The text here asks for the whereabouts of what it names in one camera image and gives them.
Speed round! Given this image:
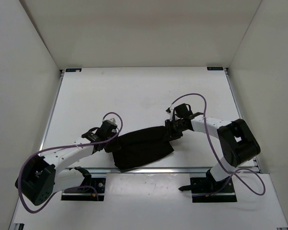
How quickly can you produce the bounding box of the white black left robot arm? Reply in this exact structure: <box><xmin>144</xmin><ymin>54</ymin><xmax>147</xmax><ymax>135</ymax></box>
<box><xmin>15</xmin><ymin>119</ymin><xmax>122</xmax><ymax>206</ymax></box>

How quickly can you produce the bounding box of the black skirt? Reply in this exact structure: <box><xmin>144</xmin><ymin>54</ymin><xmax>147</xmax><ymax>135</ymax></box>
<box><xmin>111</xmin><ymin>126</ymin><xmax>174</xmax><ymax>171</ymax></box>

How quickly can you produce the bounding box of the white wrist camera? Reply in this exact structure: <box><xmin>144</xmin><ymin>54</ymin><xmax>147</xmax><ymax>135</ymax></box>
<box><xmin>166</xmin><ymin>107</ymin><xmax>177</xmax><ymax>122</ymax></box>
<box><xmin>102</xmin><ymin>117</ymin><xmax>117</xmax><ymax>126</ymax></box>

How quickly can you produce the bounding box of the blue corner label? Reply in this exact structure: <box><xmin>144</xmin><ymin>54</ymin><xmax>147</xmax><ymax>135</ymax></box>
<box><xmin>65</xmin><ymin>68</ymin><xmax>82</xmax><ymax>72</ymax></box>
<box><xmin>207</xmin><ymin>67</ymin><xmax>224</xmax><ymax>71</ymax></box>

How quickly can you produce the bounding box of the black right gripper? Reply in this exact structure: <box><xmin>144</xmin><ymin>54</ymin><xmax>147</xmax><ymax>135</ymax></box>
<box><xmin>164</xmin><ymin>119</ymin><xmax>185</xmax><ymax>142</ymax></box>

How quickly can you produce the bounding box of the right blue corner label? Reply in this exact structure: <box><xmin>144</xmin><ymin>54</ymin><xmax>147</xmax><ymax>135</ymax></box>
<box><xmin>207</xmin><ymin>67</ymin><xmax>224</xmax><ymax>71</ymax></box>

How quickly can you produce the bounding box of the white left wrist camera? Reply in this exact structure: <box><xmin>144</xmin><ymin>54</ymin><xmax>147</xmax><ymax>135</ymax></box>
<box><xmin>102</xmin><ymin>117</ymin><xmax>117</xmax><ymax>126</ymax></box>

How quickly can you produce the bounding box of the left blue corner label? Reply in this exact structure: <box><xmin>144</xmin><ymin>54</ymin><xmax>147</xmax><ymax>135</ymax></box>
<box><xmin>65</xmin><ymin>68</ymin><xmax>82</xmax><ymax>72</ymax></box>

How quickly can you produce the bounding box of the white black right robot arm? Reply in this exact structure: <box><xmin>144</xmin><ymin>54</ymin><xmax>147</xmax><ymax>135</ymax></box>
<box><xmin>165</xmin><ymin>103</ymin><xmax>261</xmax><ymax>193</ymax></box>

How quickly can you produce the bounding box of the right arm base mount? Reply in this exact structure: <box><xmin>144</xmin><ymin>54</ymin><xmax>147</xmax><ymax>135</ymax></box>
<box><xmin>178</xmin><ymin>176</ymin><xmax>237</xmax><ymax>203</ymax></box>

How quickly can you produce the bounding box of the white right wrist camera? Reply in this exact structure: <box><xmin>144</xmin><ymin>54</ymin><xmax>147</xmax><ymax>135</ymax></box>
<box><xmin>166</xmin><ymin>107</ymin><xmax>177</xmax><ymax>122</ymax></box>

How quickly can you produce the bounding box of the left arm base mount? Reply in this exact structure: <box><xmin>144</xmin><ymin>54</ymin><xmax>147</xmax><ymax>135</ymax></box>
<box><xmin>61</xmin><ymin>174</ymin><xmax>106</xmax><ymax>202</ymax></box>

